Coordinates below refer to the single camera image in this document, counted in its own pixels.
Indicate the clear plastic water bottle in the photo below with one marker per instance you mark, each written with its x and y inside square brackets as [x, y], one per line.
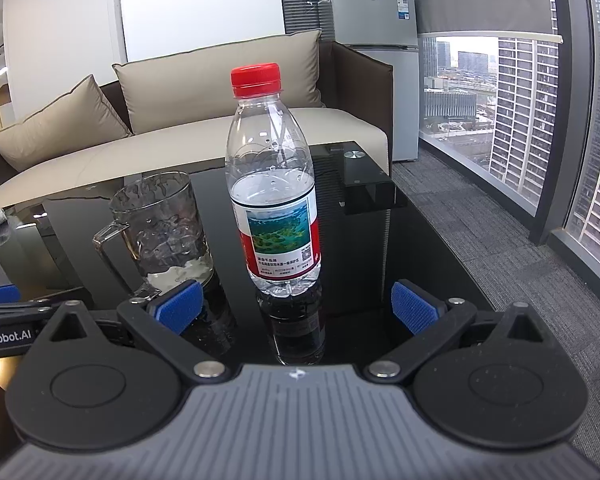
[270, 179]

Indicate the large beige back cushion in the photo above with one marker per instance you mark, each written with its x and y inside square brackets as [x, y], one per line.
[192, 86]

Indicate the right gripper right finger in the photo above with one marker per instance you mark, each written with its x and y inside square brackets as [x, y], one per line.
[436, 326]

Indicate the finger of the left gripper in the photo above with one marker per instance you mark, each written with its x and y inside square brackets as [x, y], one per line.
[9, 294]

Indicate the clear glass mug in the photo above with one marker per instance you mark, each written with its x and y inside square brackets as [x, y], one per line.
[158, 219]

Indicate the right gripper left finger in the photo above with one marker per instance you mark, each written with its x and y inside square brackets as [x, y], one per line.
[157, 326]

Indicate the small beige throw pillow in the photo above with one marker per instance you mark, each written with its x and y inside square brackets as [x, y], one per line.
[79, 119]

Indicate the beige sofa with brown frame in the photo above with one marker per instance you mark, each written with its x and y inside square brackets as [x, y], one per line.
[357, 105]

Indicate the silver refrigerator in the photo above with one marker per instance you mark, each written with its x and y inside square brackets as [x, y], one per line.
[386, 31]

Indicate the red bottle cap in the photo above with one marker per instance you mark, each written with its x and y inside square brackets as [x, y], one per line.
[256, 80]

